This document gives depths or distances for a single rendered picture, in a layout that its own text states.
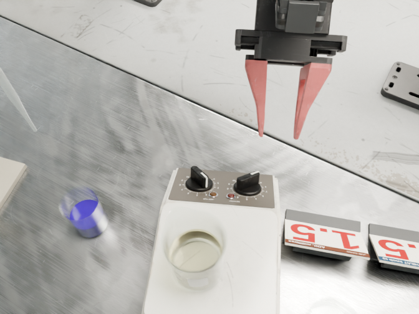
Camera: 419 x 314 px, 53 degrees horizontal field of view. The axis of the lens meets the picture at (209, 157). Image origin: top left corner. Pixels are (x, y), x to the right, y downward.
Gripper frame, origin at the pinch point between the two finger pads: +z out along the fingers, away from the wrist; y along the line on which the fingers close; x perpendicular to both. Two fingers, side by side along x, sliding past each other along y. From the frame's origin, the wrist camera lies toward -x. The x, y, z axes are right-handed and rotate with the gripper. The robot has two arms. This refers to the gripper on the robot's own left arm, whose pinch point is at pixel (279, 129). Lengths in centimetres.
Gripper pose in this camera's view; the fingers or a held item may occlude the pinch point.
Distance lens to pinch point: 43.3
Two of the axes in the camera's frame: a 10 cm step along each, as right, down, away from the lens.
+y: 9.9, 0.8, -0.7
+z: -0.7, 9.9, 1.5
